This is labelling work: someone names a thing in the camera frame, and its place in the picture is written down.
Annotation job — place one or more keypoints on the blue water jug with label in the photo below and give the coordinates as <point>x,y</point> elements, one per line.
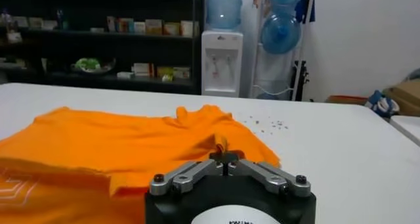
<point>224,5</point>

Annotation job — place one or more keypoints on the flat white medicine box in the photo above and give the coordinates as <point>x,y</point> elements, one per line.
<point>125,75</point>

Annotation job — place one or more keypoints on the blue white bag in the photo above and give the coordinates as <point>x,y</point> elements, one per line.
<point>382,104</point>

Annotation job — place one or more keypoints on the white side table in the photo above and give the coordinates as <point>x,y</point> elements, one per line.
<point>408,128</point>

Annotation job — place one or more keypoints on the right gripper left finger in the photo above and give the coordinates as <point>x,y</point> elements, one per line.
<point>183,179</point>

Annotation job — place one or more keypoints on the small green white box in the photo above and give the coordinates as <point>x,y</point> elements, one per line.
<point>167,78</point>

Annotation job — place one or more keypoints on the dark blue bottle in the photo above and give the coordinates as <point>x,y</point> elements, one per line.
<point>61,20</point>

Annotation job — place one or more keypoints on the bowl with green packets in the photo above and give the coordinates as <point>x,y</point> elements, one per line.
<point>90,65</point>

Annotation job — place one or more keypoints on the scattered small debris specks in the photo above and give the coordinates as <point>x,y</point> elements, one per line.
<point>272,124</point>

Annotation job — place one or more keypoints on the cream green medicine box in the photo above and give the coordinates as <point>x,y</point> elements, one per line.
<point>182,73</point>

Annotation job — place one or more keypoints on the large brown cardboard box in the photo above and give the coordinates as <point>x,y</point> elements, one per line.
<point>405,95</point>

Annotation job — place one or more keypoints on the cream medicine box red print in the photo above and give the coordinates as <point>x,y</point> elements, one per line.
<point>153,27</point>

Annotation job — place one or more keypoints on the black shelving unit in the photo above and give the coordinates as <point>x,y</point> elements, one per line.
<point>131,36</point>

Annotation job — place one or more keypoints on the yellow green flat box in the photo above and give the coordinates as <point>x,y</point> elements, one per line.
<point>165,71</point>

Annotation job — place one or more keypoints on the narrow white medicine box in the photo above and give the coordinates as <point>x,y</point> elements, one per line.
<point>111,24</point>

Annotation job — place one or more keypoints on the white metal jug rack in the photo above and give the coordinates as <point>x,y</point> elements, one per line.
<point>300,64</point>

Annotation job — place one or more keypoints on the pile of grey clothes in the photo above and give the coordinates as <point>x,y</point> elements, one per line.
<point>414,75</point>

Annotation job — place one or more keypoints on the orange t-shirt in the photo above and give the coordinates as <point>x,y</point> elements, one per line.
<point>131,146</point>

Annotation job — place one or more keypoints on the black tripod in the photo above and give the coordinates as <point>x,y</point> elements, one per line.
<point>301,79</point>

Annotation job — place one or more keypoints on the white red medicine box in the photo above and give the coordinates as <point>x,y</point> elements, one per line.
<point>142,70</point>

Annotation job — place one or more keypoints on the white water dispenser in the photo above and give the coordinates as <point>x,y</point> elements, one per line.
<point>221,64</point>

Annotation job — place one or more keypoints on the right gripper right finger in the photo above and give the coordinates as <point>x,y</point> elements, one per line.
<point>272,179</point>

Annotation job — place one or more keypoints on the small white medicine box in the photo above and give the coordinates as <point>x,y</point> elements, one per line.
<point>139,28</point>

